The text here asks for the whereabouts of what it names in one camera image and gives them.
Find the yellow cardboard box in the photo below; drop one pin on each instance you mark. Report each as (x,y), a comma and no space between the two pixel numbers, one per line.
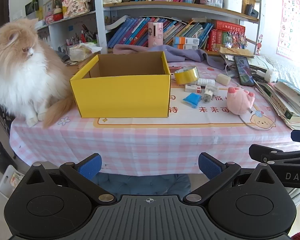
(120,97)

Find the pile of books and papers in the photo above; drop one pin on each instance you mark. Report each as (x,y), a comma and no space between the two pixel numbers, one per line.
(285,100)

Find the orange white fluffy cat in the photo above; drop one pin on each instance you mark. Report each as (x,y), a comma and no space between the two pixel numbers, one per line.
(22,75)

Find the brown paper envelope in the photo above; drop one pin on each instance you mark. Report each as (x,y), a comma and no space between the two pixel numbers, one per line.
(236,52)

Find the large white plug adapter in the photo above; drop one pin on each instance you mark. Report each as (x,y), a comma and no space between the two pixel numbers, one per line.
(267,75)

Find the white red small carton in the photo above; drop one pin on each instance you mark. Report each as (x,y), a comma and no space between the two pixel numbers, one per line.
(193,88)

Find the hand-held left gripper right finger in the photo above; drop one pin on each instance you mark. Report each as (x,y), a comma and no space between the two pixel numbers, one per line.
(210,166)

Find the pink floral ornament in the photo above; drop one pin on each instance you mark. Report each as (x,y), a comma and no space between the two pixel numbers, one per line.
(75,5)

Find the cream tissue pack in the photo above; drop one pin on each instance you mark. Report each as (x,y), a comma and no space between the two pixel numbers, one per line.
(82,52)

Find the blue orange white carton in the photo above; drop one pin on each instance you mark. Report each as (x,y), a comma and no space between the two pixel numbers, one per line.
(186,47)
(186,40)

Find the white metal bookshelf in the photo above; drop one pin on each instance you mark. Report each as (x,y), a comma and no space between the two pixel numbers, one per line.
(98,17)

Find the small blue toy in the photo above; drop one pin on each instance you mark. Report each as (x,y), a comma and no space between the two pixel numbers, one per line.
(191,100)

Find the white paper bag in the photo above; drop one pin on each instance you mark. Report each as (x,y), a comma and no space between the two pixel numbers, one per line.
(11,182)

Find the grey checked bedding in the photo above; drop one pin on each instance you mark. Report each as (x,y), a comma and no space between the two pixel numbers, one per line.
(292,67)

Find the black smartphone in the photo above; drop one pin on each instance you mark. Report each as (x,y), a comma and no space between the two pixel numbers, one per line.
(243,71)

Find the red round ornament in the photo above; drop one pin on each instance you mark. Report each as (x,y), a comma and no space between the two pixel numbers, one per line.
(58,15)

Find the purple cloth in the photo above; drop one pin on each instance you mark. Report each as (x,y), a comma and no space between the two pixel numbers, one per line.
(150,52)

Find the pink plush pig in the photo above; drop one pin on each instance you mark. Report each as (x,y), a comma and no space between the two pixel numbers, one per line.
(238,101)

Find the white cubby shelf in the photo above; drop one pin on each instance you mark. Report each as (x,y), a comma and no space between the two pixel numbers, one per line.
(57,30)

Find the yellow tape roll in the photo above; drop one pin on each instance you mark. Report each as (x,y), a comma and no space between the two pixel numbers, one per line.
(185,78)

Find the white pen holder box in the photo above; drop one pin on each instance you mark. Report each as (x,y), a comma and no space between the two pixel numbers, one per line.
(232,5)

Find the pink cartoon cylinder device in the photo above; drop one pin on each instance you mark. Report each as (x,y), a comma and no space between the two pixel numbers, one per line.
(155,35)

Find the row of blue spine books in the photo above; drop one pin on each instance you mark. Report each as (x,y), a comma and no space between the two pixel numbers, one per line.
(130,32)

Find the green potted plant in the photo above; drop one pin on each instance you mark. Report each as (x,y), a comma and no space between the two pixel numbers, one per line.
(35,5)

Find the red dictionary with white label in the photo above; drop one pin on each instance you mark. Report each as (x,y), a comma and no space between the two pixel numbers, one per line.
(220,40)
(211,40)

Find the white spray bottle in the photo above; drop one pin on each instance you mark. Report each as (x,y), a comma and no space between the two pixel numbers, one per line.
(206,82)

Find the cream rectangular block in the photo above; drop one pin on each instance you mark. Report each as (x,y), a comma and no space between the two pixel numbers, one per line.
(223,79)

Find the colourful acrylic figure stand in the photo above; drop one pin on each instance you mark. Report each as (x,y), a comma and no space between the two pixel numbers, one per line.
(236,40)

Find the small black device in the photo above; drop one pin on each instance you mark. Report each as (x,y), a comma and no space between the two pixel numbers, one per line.
(251,10)

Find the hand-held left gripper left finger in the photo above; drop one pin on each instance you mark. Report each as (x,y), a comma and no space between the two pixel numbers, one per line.
(91,166)

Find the red cartoon wall sticker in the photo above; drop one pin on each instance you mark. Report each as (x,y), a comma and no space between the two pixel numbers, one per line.
(259,45)

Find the pink alphabet wall poster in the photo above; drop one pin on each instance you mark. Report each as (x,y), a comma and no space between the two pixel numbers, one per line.
(291,22)

